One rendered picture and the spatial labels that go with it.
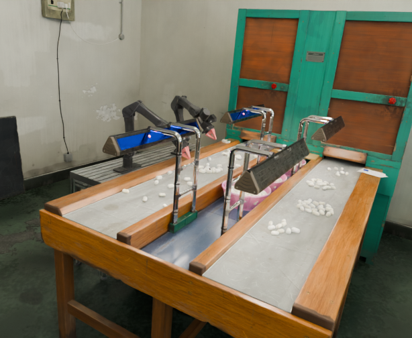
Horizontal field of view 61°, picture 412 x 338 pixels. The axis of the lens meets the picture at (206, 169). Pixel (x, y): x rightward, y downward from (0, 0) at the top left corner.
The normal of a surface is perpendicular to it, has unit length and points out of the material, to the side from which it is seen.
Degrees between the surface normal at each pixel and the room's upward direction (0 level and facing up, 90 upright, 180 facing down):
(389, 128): 90
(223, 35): 90
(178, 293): 90
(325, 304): 0
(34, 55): 90
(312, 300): 0
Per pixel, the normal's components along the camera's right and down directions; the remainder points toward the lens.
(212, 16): -0.54, 0.22
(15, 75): 0.84, 0.24
